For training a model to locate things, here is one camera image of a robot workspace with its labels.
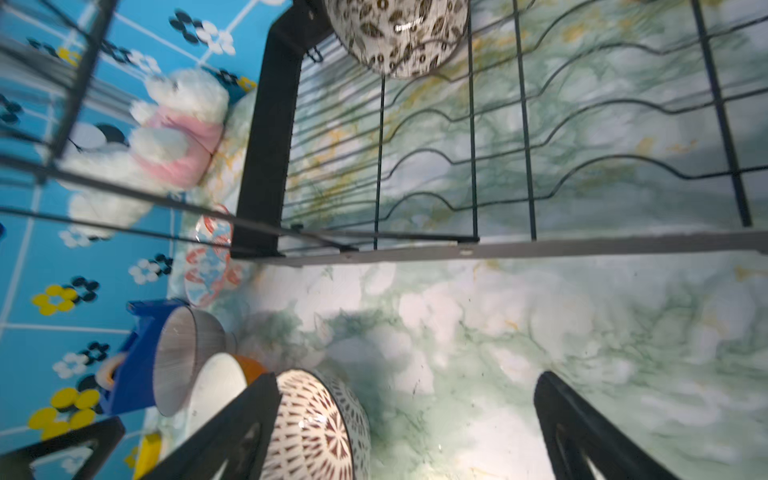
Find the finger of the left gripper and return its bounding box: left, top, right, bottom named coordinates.
left=1, top=417, right=126, bottom=479

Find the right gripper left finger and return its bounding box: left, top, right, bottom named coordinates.
left=145, top=373, right=281, bottom=479

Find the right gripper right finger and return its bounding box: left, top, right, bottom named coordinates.
left=533, top=371, right=676, bottom=479

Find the black white leaf bowl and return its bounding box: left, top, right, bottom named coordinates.
left=324, top=0, right=470, bottom=79

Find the plain white bowl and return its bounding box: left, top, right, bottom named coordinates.
left=184, top=352, right=268, bottom=438

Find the brown white patterned bowl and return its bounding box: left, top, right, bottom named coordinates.
left=260, top=369, right=371, bottom=479

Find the yellow block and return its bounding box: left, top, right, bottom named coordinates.
left=124, top=432, right=163, bottom=480

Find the pink striped bowl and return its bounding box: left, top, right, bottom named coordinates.
left=152, top=306, right=236, bottom=417

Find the blue tape dispenser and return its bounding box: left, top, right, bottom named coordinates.
left=98, top=299, right=188, bottom=416

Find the red blue patterned bowl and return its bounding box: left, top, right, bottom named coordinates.
left=183, top=216, right=244, bottom=308

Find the white plush toy pink shirt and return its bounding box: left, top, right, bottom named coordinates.
left=58, top=68, right=230, bottom=239

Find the black wire dish rack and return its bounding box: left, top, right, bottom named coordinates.
left=0, top=0, right=768, bottom=268

